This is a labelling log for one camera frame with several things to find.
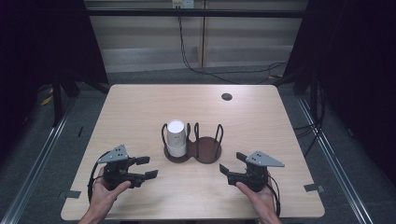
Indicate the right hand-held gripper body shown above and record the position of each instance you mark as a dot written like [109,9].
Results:
[257,177]

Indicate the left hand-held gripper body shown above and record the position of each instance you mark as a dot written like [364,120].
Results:
[116,174]

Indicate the stack of white paper cups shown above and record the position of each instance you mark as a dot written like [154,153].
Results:
[176,137]

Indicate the person's right hand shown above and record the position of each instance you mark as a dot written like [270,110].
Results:
[263,202]

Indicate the person's left hand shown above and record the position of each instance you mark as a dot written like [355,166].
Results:
[101,199]

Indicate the grey tape piece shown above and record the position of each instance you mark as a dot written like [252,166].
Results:
[73,194]
[313,187]

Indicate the black metal stand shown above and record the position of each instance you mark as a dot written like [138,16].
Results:
[57,102]

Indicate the yellow floor tape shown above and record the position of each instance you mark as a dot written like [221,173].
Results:
[47,99]

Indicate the black curtain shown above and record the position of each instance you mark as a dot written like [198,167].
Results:
[31,46]
[358,62]

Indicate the black horizontal bar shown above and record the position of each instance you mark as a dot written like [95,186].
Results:
[193,12]

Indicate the metal floor rail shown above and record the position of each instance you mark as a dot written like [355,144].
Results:
[336,165]
[37,168]

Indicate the white wall socket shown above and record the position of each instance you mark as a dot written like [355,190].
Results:
[183,3]

